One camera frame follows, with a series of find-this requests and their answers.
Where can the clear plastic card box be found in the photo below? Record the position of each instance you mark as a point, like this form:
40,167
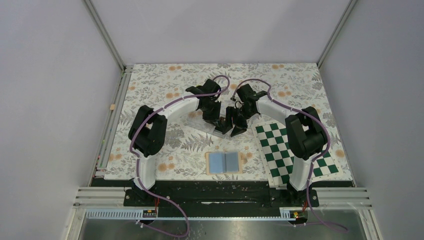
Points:
195,121

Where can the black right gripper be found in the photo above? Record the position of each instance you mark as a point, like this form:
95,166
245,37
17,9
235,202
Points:
240,127

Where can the floral table mat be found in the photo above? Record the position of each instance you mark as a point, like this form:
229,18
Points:
182,157

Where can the aluminium frame rail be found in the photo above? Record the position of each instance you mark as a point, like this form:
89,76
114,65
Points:
108,134

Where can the green white chessboard mat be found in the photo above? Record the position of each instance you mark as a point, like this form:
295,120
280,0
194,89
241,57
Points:
278,158

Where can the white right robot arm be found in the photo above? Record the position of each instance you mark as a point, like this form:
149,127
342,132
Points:
308,139

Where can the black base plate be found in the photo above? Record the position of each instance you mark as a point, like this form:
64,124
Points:
216,198

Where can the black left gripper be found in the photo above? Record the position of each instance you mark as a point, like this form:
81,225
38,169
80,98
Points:
216,116

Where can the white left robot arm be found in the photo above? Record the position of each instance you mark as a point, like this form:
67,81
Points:
148,130

